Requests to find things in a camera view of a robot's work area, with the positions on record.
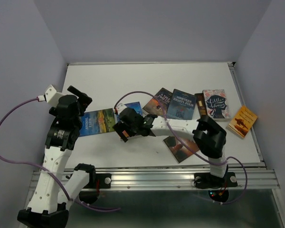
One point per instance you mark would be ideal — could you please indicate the Nineteen Eighty-Four book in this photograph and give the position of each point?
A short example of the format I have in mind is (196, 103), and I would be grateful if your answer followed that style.
(181, 106)

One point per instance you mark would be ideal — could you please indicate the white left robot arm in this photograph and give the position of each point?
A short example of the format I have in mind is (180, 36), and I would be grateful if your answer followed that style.
(51, 201)

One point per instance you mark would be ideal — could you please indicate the Little Women book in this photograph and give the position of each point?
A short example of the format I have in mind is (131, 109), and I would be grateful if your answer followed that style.
(216, 104)

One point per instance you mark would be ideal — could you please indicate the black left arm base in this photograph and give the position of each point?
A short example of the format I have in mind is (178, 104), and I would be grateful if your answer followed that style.
(102, 181)

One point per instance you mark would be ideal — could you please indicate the orange yellow book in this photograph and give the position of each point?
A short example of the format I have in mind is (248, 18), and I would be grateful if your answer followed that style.
(242, 122)

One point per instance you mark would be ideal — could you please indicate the aluminium right side rail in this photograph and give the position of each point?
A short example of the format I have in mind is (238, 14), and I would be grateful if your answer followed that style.
(231, 66)

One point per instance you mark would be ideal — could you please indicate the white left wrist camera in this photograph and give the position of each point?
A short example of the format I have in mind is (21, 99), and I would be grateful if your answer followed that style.
(51, 96)

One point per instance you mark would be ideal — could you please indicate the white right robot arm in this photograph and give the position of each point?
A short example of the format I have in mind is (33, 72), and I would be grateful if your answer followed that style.
(205, 132)

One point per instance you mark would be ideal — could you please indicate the dark brown book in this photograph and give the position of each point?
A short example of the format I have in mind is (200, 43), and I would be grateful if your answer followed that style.
(200, 101)

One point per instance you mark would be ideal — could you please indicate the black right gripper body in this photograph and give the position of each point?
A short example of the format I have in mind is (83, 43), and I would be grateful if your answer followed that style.
(121, 126)

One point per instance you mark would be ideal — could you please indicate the aluminium rail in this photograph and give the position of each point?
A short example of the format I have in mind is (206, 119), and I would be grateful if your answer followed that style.
(178, 178)
(231, 66)

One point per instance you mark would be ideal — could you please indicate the blue sunset cover book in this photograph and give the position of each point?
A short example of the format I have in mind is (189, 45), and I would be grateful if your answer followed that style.
(136, 106)

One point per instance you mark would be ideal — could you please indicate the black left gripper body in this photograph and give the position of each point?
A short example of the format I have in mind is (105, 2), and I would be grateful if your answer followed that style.
(83, 102)

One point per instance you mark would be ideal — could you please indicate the A Tale of Two Cities book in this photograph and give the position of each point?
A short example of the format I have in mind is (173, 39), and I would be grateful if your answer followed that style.
(159, 104)

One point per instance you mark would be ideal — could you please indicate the Animal Farm book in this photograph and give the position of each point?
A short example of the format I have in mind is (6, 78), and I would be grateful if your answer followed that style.
(97, 122)

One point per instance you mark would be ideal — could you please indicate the aluminium front rail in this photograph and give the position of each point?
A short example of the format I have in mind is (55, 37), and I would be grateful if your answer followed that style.
(178, 178)

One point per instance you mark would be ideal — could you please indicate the Three Days to See book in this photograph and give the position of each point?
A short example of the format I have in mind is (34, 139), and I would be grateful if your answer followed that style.
(178, 150)

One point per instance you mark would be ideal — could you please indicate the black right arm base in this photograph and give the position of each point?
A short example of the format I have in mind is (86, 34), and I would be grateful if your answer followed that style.
(204, 180)

